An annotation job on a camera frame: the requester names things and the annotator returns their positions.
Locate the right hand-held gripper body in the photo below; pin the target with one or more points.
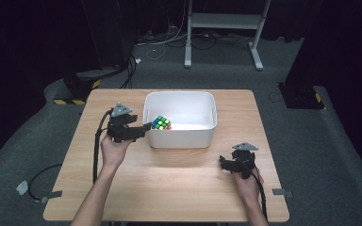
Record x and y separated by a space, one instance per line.
243 160

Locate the black base with yellow mark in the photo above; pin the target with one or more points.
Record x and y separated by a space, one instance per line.
301 96

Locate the grey metal stand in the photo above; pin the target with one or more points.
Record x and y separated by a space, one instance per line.
223 21

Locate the grey tape strip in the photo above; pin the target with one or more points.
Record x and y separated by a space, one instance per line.
51 196
282 192

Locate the person's left hand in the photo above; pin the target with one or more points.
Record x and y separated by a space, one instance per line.
114 153

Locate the multicoloured puzzle cube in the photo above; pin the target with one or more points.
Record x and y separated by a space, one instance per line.
161 123

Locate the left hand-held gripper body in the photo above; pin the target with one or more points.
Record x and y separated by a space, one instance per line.
119 125

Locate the black base with yellow stripes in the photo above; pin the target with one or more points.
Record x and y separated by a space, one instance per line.
78 88

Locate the white plastic bin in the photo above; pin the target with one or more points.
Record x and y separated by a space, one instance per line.
179 135

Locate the person's right hand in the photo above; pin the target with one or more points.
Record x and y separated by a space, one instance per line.
247 188

